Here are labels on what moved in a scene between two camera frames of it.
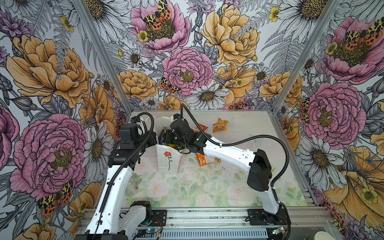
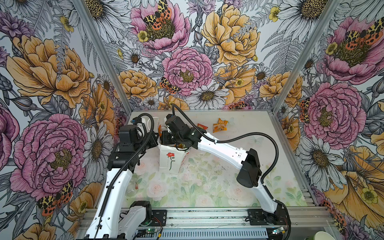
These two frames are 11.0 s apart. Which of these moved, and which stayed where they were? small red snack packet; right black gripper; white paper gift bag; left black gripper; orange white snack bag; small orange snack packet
Moved: orange white snack bag; white paper gift bag
Stayed: small orange snack packet; left black gripper; small red snack packet; right black gripper
